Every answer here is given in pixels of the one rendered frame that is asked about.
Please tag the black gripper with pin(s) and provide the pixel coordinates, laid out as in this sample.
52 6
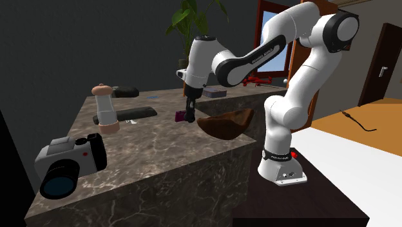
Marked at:
192 90

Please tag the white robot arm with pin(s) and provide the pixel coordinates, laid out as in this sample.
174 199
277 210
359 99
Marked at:
301 81

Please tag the grey purple flat box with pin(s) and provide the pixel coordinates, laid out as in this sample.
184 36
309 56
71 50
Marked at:
215 92

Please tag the small magenta box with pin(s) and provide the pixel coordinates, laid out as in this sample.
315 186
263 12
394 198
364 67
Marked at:
179 116

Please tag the small blue disc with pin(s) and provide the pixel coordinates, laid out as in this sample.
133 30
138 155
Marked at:
153 97

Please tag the brown wooden bowl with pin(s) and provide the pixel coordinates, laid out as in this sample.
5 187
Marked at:
224 125

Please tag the long black remote control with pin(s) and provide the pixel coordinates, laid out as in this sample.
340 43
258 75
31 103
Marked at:
135 113

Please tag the red toy aircraft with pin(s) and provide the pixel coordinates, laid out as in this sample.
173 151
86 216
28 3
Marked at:
256 80

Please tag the black flat pouch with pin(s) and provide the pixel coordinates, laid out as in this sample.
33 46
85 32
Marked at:
125 91

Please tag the small white utensil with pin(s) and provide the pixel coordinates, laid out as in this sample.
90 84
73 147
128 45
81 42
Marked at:
131 121

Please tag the green potted plant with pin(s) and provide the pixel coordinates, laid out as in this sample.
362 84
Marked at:
188 19

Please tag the white and beige pepper mill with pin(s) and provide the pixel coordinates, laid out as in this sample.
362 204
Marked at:
106 110

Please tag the red framed window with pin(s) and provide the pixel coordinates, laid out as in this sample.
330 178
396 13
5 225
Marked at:
276 59

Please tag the dark robot stand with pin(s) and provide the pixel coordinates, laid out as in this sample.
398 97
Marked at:
282 204

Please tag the dark brown door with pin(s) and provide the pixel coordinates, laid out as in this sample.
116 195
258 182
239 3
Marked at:
380 63

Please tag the grey and black camera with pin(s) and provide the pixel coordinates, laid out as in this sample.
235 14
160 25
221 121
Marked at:
67 158

